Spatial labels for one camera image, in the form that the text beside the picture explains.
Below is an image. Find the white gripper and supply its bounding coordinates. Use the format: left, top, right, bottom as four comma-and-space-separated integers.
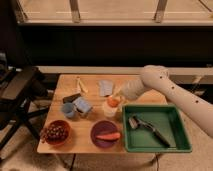
120, 79, 145, 100

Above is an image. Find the orange apple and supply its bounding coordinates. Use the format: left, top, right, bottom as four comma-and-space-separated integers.
107, 96, 119, 108

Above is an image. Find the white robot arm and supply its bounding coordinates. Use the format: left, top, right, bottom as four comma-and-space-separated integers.
119, 65, 213, 138

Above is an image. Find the white paper cup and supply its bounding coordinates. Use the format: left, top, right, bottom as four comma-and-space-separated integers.
102, 102, 118, 118

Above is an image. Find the blue cup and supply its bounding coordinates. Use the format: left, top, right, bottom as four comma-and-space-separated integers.
61, 103, 75, 118

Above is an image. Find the grey blue cloth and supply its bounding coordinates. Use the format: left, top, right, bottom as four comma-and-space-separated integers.
99, 80, 114, 97

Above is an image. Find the green plastic tray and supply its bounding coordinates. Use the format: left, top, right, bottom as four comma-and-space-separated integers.
122, 105, 192, 153

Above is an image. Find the wooden table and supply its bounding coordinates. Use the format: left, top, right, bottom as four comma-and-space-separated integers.
36, 73, 168, 155

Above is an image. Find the purple plate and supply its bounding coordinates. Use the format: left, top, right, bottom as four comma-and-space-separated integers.
90, 120, 121, 148

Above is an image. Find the orange carrot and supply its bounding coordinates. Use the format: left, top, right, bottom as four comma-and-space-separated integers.
96, 132, 121, 140

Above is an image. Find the banana peel piece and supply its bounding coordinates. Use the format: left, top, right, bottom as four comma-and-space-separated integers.
76, 77, 88, 93

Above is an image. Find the light blue sponge block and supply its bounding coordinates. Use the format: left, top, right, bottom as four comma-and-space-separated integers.
73, 97, 92, 115

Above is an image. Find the black rectangular block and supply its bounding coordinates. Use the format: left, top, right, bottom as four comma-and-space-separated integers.
63, 93, 81, 103

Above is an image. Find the bunch of dark grapes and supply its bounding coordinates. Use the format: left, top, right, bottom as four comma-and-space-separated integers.
41, 125, 67, 140

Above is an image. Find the orange bowl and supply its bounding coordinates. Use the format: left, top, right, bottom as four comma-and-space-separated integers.
44, 120, 71, 146

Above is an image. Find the black chair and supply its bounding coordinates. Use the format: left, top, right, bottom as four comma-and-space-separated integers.
0, 53, 51, 151

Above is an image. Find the black handled peeler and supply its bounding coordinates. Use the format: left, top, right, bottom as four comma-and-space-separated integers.
128, 116, 170, 147

